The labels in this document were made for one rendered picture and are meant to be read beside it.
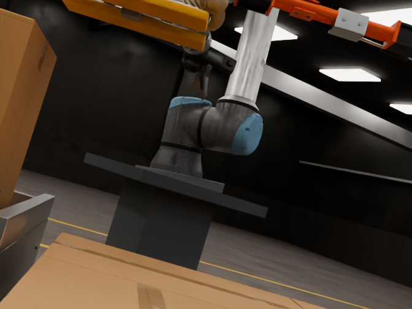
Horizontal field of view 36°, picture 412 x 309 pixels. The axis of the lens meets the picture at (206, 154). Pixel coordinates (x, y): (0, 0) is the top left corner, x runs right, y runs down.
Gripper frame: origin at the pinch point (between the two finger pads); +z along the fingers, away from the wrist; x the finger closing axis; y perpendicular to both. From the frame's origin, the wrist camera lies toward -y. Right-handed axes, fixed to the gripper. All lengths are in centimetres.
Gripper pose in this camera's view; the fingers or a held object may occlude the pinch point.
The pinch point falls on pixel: (213, 81)
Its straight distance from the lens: 205.1
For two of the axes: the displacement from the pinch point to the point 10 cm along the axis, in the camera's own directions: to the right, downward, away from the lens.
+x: -3.7, 8.5, -3.6
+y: -9.1, -2.7, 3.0
